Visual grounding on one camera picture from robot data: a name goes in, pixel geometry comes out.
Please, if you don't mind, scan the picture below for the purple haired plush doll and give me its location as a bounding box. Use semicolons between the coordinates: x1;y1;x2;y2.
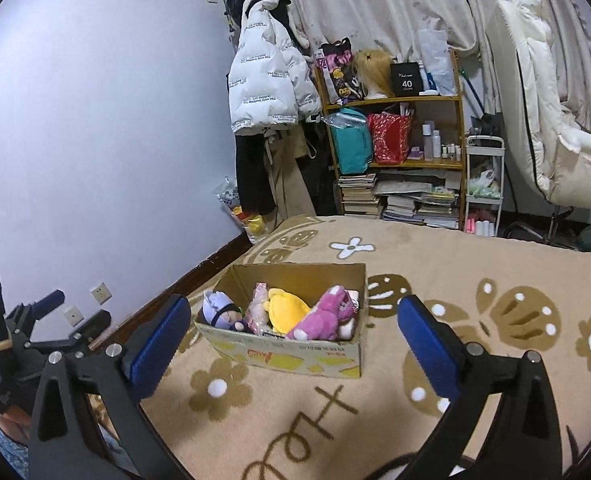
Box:
201;289;251;333

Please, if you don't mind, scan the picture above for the yellow plush dog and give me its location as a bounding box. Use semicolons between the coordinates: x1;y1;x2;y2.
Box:
263;288;311;335

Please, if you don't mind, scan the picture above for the pink plush bear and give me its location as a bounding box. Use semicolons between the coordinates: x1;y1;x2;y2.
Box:
286;285;358;341

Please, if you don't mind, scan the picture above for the pink tissue pack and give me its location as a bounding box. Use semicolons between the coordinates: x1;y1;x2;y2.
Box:
245;283;269;335

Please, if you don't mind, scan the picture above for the plastic bag of toys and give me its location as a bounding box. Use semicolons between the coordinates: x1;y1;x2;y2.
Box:
215;177;268;245

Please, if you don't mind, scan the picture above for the open cardboard box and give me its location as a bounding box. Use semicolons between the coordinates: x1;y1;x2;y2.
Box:
196;263;368;378

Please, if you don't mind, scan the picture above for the cream folded mattress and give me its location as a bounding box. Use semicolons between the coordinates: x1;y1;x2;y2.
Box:
485;0;591;210

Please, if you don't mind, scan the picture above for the stack of books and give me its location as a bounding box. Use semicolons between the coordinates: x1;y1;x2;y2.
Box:
338;172;382;218

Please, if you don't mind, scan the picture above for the white rolling cart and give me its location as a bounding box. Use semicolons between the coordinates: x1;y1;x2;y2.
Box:
465;134;505;237

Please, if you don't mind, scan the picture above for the white puffer jacket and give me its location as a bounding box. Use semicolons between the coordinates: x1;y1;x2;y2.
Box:
228;0;323;136

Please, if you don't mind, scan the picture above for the wooden shelf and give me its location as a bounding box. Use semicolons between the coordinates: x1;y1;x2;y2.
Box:
314;49;468;231

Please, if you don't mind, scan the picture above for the teal bag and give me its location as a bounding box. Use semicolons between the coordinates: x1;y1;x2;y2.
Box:
326;108;373;176

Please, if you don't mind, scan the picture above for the red bag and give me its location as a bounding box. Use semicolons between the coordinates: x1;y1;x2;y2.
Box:
367;113;414;165

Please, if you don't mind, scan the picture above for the blonde wig head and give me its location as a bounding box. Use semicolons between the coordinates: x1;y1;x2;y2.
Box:
354;50;395;100

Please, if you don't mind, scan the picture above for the black box labelled 40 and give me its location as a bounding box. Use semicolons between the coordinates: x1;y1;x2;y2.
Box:
390;62;425;98

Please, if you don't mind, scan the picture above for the beige curtain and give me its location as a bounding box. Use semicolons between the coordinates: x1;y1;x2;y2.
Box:
291;0;591;132

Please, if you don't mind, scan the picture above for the lower wall socket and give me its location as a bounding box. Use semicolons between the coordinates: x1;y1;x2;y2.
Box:
63;306;85;327

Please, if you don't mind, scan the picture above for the wall socket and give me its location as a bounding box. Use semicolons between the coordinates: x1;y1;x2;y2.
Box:
63;306;85;327
91;283;112;306

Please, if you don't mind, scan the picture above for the upper wall socket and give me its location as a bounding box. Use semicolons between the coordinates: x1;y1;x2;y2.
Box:
91;283;112;306

